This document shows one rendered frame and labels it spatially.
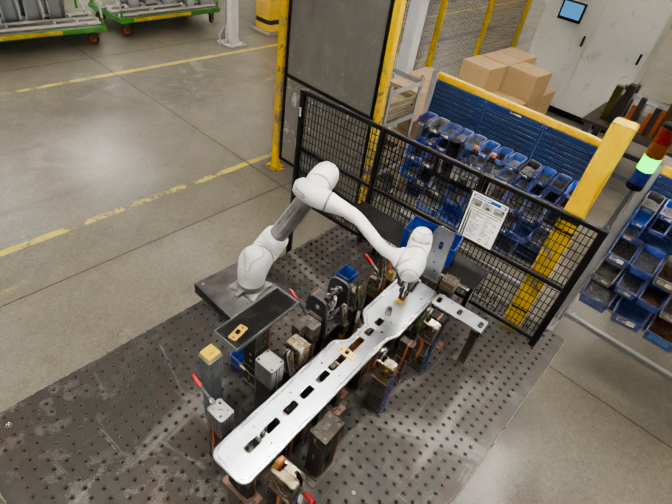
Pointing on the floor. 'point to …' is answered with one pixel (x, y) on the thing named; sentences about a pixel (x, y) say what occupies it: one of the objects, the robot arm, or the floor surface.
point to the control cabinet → (597, 48)
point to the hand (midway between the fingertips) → (403, 293)
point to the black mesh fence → (439, 217)
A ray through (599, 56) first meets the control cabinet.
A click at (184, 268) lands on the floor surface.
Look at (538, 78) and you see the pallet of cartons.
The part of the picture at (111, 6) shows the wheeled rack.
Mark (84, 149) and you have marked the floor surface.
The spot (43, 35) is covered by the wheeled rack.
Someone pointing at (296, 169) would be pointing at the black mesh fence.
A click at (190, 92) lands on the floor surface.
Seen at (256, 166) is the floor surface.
